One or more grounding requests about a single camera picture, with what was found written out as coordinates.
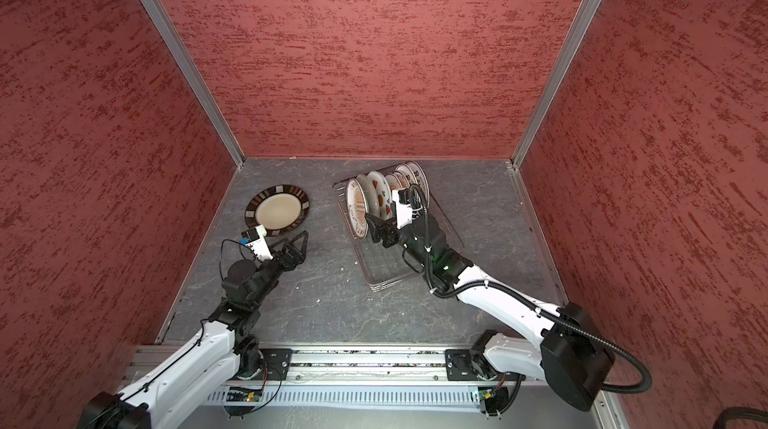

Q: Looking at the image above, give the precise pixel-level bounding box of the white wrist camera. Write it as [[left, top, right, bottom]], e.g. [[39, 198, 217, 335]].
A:
[[392, 188, 423, 229], [241, 225, 273, 262]]

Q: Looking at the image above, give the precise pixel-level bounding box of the plain white large plate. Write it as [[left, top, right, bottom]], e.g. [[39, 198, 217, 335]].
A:
[[356, 174, 381, 217]]

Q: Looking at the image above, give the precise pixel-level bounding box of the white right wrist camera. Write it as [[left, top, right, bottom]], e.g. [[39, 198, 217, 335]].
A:
[[392, 188, 423, 229]]

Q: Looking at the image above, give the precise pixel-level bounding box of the aluminium corner post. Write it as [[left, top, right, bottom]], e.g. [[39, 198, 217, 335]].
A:
[[140, 0, 247, 169], [511, 0, 603, 171]]

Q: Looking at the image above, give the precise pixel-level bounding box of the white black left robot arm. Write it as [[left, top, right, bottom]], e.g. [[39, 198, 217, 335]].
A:
[[77, 227, 309, 428]]

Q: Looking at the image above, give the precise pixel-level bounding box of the aluminium right corner post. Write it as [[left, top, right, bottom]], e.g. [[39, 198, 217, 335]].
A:
[[511, 0, 603, 171]]

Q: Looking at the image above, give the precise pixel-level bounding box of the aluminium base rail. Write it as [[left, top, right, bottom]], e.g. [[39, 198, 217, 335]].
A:
[[119, 341, 631, 429]]

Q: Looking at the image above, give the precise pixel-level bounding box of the circuit board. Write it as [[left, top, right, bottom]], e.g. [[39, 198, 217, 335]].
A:
[[473, 387, 510, 417], [225, 386, 264, 404]]

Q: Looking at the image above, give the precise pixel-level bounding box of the orange sunburst plate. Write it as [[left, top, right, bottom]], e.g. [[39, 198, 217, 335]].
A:
[[385, 171, 407, 201]]

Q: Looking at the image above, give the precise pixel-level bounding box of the black corrugated cable conduit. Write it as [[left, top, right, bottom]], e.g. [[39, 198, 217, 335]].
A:
[[407, 184, 653, 395]]

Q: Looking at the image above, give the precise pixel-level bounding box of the brown lettered rim plate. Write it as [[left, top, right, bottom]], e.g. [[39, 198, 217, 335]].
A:
[[345, 178, 368, 240]]

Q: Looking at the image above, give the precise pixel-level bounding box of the left circuit board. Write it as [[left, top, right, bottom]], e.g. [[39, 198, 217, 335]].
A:
[[225, 386, 264, 404]]

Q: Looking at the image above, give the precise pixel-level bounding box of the aluminium left corner post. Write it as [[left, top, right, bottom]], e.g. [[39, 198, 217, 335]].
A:
[[140, 0, 247, 169]]

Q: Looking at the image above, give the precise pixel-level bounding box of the green rim fruit plate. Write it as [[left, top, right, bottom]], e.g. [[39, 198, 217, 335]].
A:
[[406, 161, 430, 203], [396, 164, 428, 195]]

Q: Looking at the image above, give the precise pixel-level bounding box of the right circuit board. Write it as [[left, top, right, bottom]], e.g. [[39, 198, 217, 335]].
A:
[[473, 387, 510, 417]]

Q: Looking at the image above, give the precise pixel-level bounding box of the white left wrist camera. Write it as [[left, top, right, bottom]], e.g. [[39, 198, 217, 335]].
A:
[[241, 225, 273, 262]]

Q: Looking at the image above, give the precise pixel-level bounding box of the brown striped rim plate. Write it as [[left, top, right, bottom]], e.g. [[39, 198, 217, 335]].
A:
[[244, 184, 310, 237]]

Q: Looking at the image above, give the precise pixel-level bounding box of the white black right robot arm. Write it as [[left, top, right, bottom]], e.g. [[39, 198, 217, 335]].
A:
[[365, 214, 615, 412]]

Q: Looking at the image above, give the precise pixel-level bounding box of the watermelon pattern white plate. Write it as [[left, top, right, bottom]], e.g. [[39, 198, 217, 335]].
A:
[[367, 171, 392, 220]]

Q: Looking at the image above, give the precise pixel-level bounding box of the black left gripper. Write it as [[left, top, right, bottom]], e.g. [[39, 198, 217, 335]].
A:
[[250, 232, 310, 307]]

